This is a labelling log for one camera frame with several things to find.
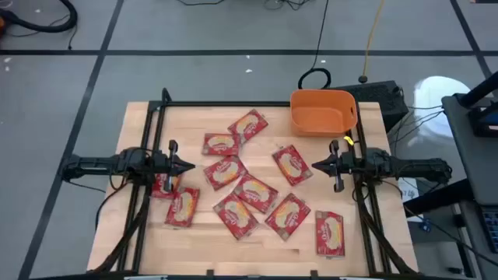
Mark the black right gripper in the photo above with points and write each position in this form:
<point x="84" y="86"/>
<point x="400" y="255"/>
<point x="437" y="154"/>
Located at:
<point x="341" y="165"/>

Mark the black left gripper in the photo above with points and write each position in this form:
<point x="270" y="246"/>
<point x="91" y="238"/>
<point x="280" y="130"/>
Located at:
<point x="173" y="165"/>

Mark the orange plastic basket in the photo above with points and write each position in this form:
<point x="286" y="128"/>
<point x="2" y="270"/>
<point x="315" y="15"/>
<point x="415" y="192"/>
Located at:
<point x="323" y="116"/>

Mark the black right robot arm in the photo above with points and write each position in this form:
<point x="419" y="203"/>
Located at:
<point x="408" y="169"/>

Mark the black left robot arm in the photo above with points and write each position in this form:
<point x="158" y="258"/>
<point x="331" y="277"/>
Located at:
<point x="97" y="165"/>

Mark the yellow tag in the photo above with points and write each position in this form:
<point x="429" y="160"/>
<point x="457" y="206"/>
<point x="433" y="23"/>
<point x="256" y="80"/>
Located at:
<point x="348" y="141"/>

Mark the black computer tower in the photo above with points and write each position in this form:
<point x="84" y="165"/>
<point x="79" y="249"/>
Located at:
<point x="381" y="99"/>

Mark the white paper sheet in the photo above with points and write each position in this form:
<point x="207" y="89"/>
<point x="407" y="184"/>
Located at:
<point x="408" y="193"/>

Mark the black desk base bar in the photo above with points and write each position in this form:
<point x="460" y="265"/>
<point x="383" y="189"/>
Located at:
<point x="435" y="198"/>

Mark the grey side desk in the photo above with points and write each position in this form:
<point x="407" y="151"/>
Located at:
<point x="474" y="163"/>

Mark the black desktop device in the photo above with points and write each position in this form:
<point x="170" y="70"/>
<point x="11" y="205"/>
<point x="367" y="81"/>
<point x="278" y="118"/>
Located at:
<point x="484" y="120"/>

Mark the laptop keyboard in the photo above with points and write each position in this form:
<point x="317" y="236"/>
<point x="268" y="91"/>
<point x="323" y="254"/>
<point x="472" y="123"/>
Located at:
<point x="491" y="229"/>

